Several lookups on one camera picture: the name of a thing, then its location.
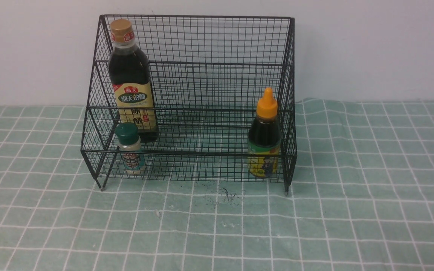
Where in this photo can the orange-capped oyster sauce bottle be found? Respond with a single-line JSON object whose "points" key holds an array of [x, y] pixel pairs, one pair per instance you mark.
{"points": [[264, 137]]}

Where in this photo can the dark vinegar bottle yellow label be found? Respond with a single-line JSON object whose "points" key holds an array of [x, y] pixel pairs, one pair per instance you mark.
{"points": [[130, 77]]}

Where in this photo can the green-capped small spice jar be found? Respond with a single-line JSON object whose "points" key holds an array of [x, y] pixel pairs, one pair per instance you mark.
{"points": [[129, 143]]}

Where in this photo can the green checkered tablecloth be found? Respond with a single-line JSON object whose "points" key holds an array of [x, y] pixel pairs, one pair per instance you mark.
{"points": [[361, 198]]}

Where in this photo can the black wire mesh shelf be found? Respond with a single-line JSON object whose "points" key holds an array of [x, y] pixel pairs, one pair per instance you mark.
{"points": [[207, 73]]}

